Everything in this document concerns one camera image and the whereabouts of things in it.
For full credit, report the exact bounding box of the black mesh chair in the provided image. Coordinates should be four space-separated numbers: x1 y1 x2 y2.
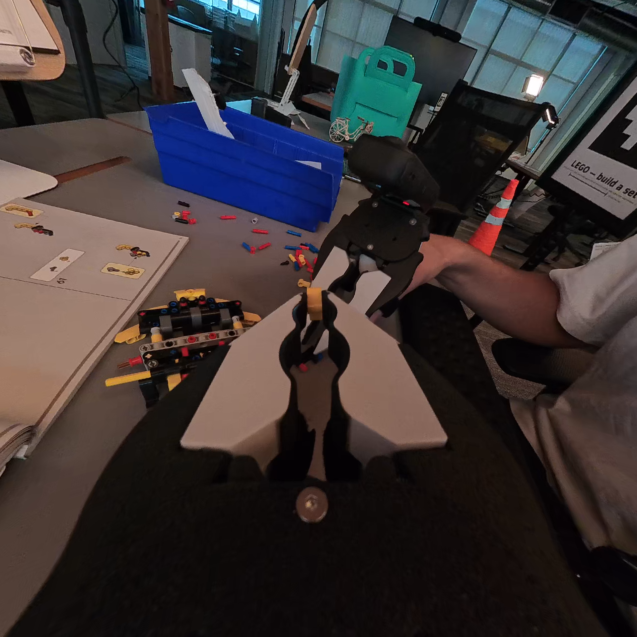
415 80 543 210

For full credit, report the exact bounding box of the brown wooden pillar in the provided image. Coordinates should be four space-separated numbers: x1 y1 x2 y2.
144 0 175 103

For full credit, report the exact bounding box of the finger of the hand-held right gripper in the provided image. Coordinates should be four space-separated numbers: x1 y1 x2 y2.
311 245 358 299
347 271 394 315

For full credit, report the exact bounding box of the black lanyard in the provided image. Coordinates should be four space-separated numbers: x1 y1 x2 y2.
577 545 637 598

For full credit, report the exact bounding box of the black metal pole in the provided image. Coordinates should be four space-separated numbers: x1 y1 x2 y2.
60 0 103 117

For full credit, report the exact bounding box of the lego instruction booklet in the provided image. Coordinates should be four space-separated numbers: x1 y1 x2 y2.
0 197 190 473

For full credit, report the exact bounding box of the blue plastic bin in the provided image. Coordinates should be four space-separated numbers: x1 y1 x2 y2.
144 102 345 232

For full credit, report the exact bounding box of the black perforated chair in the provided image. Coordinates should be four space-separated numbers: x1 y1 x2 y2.
398 284 593 449

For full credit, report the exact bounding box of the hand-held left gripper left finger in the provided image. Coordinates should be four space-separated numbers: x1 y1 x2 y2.
180 294 305 457

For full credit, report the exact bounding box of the white desk lamp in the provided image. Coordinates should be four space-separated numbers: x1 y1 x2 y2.
271 0 329 129

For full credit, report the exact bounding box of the pile of red blue pins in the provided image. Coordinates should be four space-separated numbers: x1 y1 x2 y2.
221 214 321 289

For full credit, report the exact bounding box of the lego car model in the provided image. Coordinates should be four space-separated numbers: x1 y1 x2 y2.
105 288 262 406

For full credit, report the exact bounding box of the black and white sign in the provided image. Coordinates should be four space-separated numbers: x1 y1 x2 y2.
540 75 637 232

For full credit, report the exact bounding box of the orange traffic cone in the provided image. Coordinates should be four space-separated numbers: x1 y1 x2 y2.
468 179 520 255

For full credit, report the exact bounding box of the teal felt bag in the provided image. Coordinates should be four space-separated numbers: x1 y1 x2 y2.
330 46 423 137

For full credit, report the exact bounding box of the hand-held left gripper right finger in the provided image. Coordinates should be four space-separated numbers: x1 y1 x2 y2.
322 293 448 458

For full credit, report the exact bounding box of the person's right forearm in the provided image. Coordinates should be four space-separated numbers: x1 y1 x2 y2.
413 234 590 349

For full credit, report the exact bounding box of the black monitor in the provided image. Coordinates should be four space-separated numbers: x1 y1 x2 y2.
386 15 478 107

